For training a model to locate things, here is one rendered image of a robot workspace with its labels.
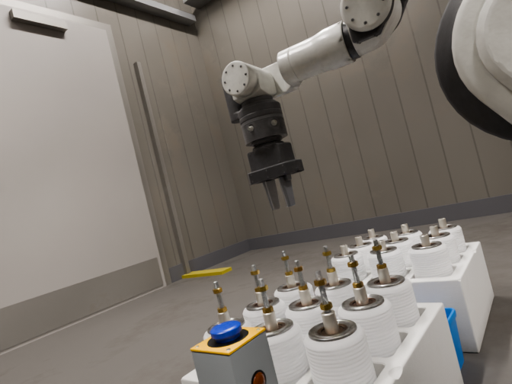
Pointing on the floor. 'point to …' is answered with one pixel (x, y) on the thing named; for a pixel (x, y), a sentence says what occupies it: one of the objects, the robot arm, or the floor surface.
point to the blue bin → (455, 334)
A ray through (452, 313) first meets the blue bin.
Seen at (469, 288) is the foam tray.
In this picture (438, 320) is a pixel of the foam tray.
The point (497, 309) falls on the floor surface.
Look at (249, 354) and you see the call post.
